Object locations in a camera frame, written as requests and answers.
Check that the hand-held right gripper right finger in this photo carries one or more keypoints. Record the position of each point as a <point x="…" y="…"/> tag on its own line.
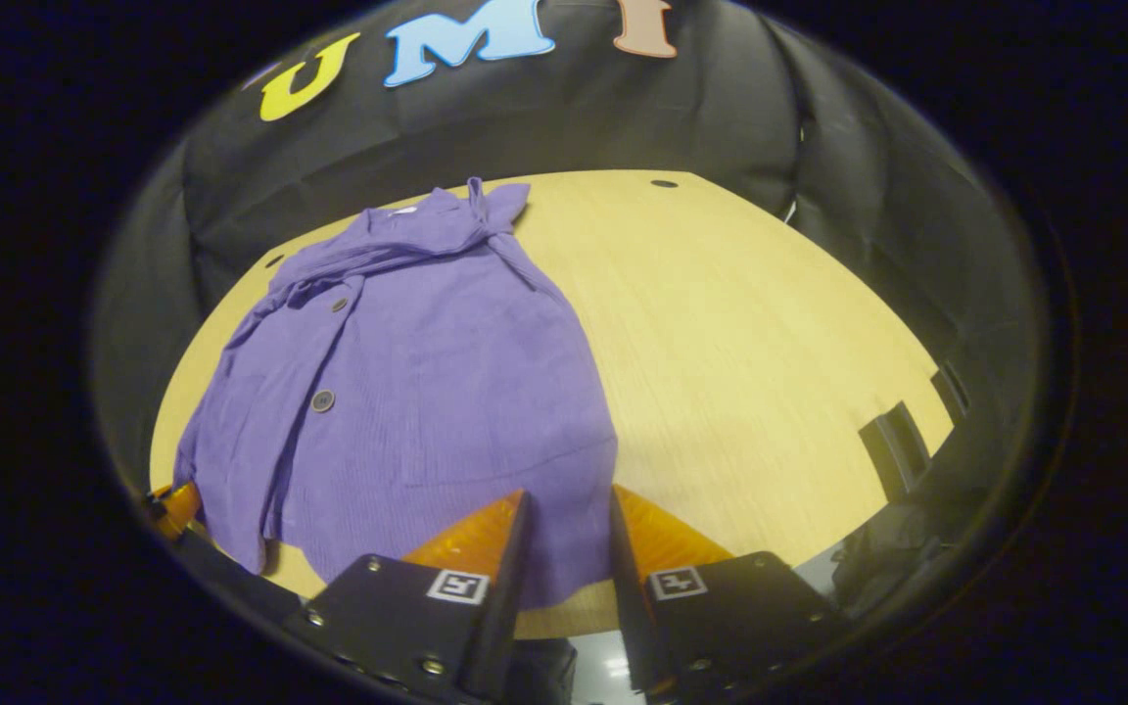
<point x="631" y="587"/>

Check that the purple knit cardigan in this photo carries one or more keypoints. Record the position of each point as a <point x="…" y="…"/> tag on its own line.
<point x="427" y="392"/>

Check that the black table edge bracket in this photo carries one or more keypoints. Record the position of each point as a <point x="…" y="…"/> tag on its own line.
<point x="951" y="392"/>
<point x="892" y="450"/>

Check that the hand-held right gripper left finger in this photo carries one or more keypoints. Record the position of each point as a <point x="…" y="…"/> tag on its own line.
<point x="500" y="587"/>

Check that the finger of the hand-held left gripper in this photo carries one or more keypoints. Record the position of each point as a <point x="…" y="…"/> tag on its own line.
<point x="177" y="509"/>

